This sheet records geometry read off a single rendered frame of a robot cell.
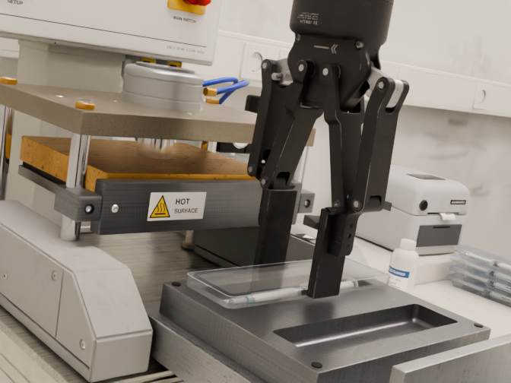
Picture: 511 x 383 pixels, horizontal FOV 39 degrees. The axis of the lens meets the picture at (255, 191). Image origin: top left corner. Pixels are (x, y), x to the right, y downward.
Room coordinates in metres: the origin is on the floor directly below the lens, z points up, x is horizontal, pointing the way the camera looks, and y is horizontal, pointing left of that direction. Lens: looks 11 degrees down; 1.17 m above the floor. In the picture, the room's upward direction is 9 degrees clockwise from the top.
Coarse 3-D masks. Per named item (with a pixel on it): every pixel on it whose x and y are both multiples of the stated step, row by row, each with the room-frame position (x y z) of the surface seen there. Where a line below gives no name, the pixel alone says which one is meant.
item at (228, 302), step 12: (264, 264) 0.58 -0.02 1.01; (384, 276) 0.60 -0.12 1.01; (192, 288) 0.51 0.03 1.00; (204, 288) 0.50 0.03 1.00; (300, 288) 0.56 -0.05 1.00; (348, 288) 0.57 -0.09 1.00; (360, 288) 0.58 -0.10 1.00; (216, 300) 0.49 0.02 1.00; (228, 300) 0.49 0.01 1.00; (240, 300) 0.49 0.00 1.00; (252, 300) 0.50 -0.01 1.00; (264, 300) 0.51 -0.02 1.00; (276, 300) 0.51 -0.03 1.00; (288, 300) 0.52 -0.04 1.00
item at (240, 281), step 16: (192, 272) 0.53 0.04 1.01; (208, 272) 0.53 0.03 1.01; (224, 272) 0.54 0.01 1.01; (240, 272) 0.55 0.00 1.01; (256, 272) 0.55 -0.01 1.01; (272, 272) 0.56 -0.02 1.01; (288, 272) 0.57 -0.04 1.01; (304, 272) 0.58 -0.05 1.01; (352, 272) 0.60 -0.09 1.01; (368, 272) 0.61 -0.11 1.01; (384, 272) 0.62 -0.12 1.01; (224, 288) 0.50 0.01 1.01; (240, 288) 0.51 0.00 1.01; (256, 288) 0.51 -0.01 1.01; (272, 288) 0.52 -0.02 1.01; (288, 288) 0.53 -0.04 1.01
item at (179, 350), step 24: (168, 336) 0.50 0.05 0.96; (192, 336) 0.49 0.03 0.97; (504, 336) 0.49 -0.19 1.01; (168, 360) 0.50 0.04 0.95; (192, 360) 0.48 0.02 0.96; (216, 360) 0.46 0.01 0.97; (432, 360) 0.42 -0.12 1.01; (456, 360) 0.43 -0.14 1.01; (480, 360) 0.45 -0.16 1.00; (504, 360) 0.47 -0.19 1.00
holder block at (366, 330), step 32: (384, 288) 0.61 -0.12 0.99; (192, 320) 0.50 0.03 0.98; (224, 320) 0.47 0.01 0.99; (256, 320) 0.48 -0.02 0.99; (288, 320) 0.49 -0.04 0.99; (320, 320) 0.50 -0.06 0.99; (352, 320) 0.52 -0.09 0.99; (384, 320) 0.55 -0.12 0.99; (416, 320) 0.57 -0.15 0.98; (448, 320) 0.55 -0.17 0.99; (224, 352) 0.47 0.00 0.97; (256, 352) 0.45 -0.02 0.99; (288, 352) 0.43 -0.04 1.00; (320, 352) 0.48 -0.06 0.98; (352, 352) 0.45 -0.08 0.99; (384, 352) 0.46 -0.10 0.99; (416, 352) 0.48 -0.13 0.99
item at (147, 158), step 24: (24, 144) 0.71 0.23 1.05; (48, 144) 0.69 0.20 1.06; (96, 144) 0.73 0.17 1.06; (120, 144) 0.76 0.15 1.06; (144, 144) 0.71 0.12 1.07; (168, 144) 0.71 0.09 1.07; (24, 168) 0.71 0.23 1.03; (48, 168) 0.67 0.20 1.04; (96, 168) 0.61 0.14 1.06; (120, 168) 0.62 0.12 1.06; (144, 168) 0.64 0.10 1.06; (168, 168) 0.66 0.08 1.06; (192, 168) 0.69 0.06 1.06; (216, 168) 0.71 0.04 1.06; (240, 168) 0.73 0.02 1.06
